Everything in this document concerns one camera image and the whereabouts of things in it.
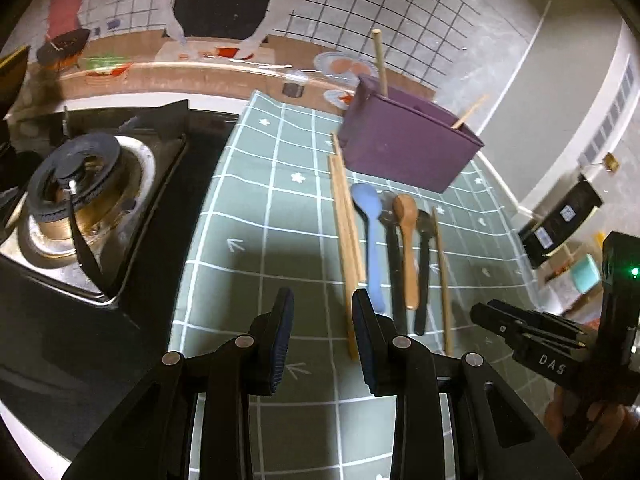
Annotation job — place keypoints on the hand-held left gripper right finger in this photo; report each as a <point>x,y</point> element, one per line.
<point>365,345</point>

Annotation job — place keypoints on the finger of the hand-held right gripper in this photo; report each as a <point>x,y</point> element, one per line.
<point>520,322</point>
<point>550,362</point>

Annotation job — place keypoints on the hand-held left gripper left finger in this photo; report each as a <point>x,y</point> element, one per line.
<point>280,345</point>

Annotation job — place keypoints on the black spoon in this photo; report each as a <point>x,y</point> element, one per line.
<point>396,270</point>
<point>424,270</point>

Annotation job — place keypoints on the wooden chopstick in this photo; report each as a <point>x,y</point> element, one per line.
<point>345,260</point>
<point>380,60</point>
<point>470,111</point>
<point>442,280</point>
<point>338,145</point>
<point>352,230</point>

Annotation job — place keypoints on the blue spoon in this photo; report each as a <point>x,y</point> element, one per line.
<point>367,210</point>

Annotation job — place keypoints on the wooden spoon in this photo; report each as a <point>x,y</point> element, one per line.
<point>406,215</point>

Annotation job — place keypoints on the purple utensil holder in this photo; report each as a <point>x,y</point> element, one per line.
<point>400,150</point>

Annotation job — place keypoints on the person's right hand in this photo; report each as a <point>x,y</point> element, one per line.
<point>595,425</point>

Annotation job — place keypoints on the teal container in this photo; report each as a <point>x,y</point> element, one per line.
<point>584,274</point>

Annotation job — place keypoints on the green checked table mat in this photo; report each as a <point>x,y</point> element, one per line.
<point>260,220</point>

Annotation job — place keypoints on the black gas stove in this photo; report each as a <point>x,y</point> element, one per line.
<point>165,240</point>

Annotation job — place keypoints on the grey vent grille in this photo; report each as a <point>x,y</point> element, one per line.
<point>607,110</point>

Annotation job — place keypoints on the round stove burner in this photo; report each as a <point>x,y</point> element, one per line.
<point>75,175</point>

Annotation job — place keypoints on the cartoon wall poster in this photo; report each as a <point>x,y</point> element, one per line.
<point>225,5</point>

